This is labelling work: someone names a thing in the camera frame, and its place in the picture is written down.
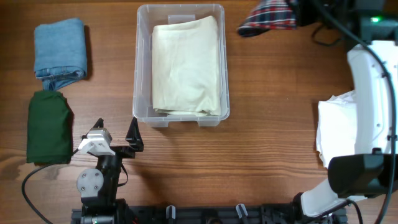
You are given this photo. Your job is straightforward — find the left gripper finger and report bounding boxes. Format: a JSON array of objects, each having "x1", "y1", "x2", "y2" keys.
[
  {"x1": 81, "y1": 118, "x2": 104, "y2": 139},
  {"x1": 125, "y1": 117, "x2": 144, "y2": 152}
]

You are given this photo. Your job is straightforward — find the plaid flannel shirt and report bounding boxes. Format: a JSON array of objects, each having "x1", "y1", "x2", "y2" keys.
[{"x1": 237, "y1": 0, "x2": 298, "y2": 37}]

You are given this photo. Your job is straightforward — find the cream cloth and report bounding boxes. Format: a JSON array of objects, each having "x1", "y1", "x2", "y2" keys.
[{"x1": 152, "y1": 16, "x2": 221, "y2": 116}]

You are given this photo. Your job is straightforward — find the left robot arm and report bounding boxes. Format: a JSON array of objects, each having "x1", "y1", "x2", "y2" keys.
[{"x1": 71, "y1": 118, "x2": 144, "y2": 224}]

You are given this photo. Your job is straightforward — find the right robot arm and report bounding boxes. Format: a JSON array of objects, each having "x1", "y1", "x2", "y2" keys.
[{"x1": 292, "y1": 0, "x2": 397, "y2": 223}]

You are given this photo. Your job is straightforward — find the folded dark green cloth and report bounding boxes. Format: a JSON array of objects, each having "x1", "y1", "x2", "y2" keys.
[{"x1": 26, "y1": 90, "x2": 73, "y2": 164}]

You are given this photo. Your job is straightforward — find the clear plastic storage bin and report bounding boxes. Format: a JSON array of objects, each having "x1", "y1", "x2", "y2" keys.
[{"x1": 132, "y1": 4, "x2": 230, "y2": 128}]

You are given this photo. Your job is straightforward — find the folded blue denim jeans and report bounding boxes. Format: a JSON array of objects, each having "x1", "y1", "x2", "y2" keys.
[{"x1": 34, "y1": 18, "x2": 88, "y2": 91}]

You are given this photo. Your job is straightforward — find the folded white cloth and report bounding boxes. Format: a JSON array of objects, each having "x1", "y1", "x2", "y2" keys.
[{"x1": 315, "y1": 90, "x2": 357, "y2": 168}]

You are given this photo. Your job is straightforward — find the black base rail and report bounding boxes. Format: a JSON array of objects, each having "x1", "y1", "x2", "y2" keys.
[{"x1": 71, "y1": 203, "x2": 348, "y2": 224}]

